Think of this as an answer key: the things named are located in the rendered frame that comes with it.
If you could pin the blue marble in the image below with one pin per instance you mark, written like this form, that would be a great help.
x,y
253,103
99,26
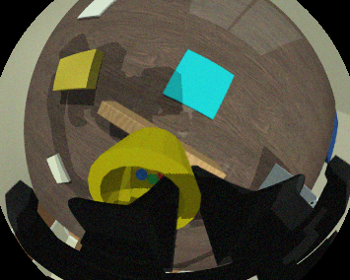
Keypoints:
x,y
141,174

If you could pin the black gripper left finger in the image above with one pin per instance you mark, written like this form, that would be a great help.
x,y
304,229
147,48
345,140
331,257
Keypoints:
x,y
151,218

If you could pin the yellow block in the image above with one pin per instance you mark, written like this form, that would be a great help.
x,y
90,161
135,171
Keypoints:
x,y
78,71

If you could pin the tan wooden bar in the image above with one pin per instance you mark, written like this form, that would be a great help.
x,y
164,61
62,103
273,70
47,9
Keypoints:
x,y
127,120

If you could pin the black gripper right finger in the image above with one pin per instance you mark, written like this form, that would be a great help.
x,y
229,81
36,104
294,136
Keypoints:
x,y
229,210

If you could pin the yellow cup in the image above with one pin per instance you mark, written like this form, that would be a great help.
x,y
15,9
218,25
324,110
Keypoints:
x,y
112,178

